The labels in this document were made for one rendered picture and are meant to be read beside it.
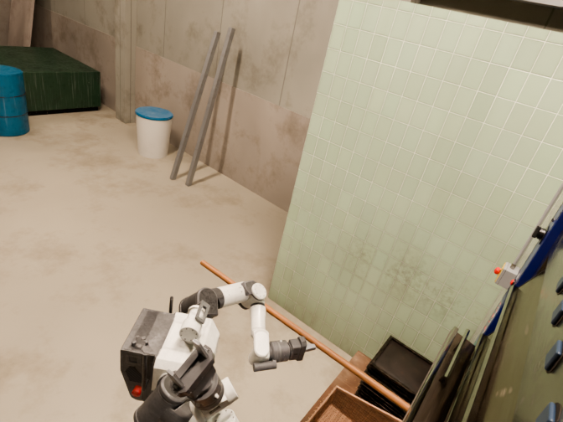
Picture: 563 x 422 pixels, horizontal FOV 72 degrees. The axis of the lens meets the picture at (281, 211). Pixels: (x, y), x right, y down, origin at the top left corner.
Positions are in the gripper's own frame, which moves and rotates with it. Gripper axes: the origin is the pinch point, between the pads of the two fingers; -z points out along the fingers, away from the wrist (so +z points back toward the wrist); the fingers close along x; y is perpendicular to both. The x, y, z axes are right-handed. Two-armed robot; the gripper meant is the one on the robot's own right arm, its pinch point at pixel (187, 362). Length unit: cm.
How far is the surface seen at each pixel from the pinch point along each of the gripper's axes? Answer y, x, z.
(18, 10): -909, 374, 89
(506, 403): 63, 34, 14
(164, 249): -231, 111, 202
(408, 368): 31, 84, 130
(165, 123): -399, 276, 185
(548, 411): 63, 19, -20
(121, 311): -186, 33, 176
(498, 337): 59, 62, 33
